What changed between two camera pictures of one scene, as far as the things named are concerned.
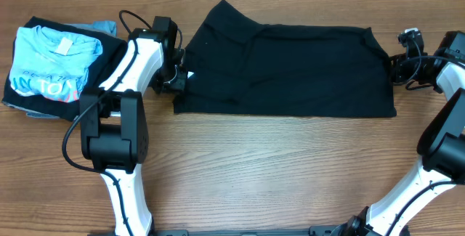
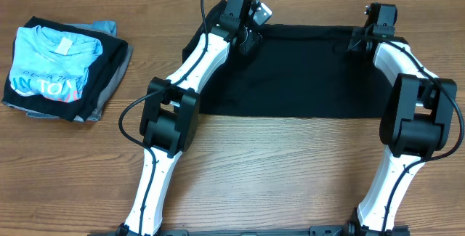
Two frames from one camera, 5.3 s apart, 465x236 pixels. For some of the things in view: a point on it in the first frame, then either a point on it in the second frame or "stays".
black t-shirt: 238,67 stays
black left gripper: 180,83 -> 253,37
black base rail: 336,230 stays
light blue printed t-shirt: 51,64 stays
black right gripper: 397,73 -> 356,35
